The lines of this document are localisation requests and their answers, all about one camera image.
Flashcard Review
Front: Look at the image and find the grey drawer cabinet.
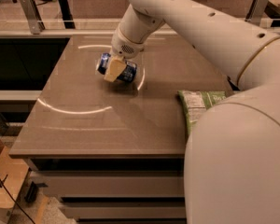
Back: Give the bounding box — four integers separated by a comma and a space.
31, 158, 186, 224

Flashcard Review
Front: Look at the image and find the metal bracket post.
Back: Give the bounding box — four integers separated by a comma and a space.
20, 0, 44, 35
245, 0, 269, 25

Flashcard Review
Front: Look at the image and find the cardboard box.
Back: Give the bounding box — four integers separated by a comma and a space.
0, 129, 31, 224

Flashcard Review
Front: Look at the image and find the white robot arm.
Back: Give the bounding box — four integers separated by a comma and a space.
105, 0, 280, 224

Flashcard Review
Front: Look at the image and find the left metal bracket post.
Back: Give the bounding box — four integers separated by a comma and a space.
20, 0, 44, 35

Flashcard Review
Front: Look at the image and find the blue pepsi can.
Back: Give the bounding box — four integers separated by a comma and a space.
96, 53, 137, 83

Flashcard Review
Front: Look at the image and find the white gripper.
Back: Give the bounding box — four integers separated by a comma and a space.
105, 25, 144, 82

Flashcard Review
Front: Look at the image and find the right metal bracket post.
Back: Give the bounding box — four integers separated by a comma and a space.
245, 0, 269, 25

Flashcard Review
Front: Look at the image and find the black floor cable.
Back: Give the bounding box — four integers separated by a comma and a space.
0, 166, 36, 224

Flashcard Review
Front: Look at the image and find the green chip bag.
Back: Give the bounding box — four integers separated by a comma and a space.
178, 90, 226, 134

